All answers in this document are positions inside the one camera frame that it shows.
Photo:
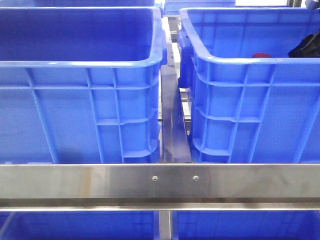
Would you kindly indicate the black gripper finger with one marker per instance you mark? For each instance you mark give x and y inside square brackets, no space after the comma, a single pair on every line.
[309,47]

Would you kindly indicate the red mushroom push button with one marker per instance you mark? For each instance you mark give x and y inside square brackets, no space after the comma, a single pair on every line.
[261,55]

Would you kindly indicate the blue plastic crate right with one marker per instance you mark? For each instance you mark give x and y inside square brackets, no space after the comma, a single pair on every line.
[244,109]

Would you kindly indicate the blue plastic crate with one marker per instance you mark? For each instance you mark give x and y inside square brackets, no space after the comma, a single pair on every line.
[80,85]
[244,109]

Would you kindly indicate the blue crate rear right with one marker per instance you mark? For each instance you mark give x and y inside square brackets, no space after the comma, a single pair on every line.
[172,7]

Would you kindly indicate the steel centre divider bar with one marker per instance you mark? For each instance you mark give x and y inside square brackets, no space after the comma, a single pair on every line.
[175,146]

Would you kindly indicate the blue crate lower right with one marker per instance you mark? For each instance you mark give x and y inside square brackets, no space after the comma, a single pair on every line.
[247,225]

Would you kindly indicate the blue plastic crate left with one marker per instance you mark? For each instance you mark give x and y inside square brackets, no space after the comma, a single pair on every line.
[80,85]

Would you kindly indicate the blue crate lower left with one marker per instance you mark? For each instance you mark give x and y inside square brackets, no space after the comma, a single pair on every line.
[81,225]

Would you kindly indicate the stainless steel rack rail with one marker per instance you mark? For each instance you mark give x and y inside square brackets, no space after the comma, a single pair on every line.
[162,186]

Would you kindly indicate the steel lower vertical post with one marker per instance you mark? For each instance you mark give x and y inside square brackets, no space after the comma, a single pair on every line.
[165,225]

